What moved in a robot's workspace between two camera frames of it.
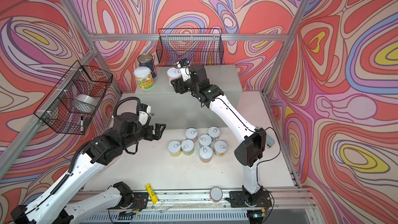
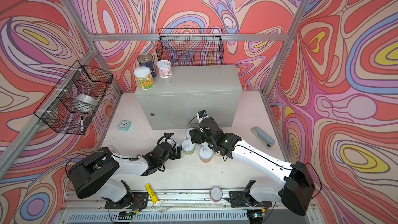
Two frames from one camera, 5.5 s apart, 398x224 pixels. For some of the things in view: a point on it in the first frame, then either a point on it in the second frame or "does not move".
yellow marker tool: (151, 193) does not move
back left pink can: (192, 134) does not move
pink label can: (173, 73) to (164, 67)
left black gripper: (158, 133) to (173, 155)
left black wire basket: (71, 104) does not move
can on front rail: (215, 194) does not move
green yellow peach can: (144, 77) does not move
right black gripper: (179, 85) to (197, 131)
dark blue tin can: (146, 60) does not move
